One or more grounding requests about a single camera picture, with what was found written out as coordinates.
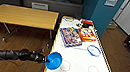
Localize solid blue bowl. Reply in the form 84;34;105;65
43;50;65;72

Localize purple board game box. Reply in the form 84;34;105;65
56;25;85;51

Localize white yellow-legged game table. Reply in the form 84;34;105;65
42;14;130;72

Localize large yellow table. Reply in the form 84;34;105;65
0;2;61;51

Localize white paper sheet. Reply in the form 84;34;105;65
62;16;75;24

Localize small white game piece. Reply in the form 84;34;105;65
76;20;84;29

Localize dark grey sofa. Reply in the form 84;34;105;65
18;0;85;19

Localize red black toy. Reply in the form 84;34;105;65
81;20;94;29

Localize yellow wall notice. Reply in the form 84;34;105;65
104;0;120;9

